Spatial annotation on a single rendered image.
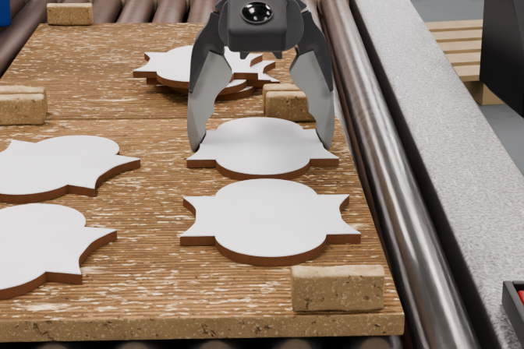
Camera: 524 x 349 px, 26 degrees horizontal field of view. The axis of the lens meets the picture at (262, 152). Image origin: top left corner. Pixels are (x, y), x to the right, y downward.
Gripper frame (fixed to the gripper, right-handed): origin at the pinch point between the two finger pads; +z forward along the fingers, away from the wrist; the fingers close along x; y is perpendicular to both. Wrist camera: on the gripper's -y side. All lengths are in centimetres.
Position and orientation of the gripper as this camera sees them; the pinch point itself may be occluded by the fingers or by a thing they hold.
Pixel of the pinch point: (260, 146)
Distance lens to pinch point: 99.1
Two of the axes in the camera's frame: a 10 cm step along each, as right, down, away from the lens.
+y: -0.4, -2.9, 9.6
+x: -10.0, 0.1, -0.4
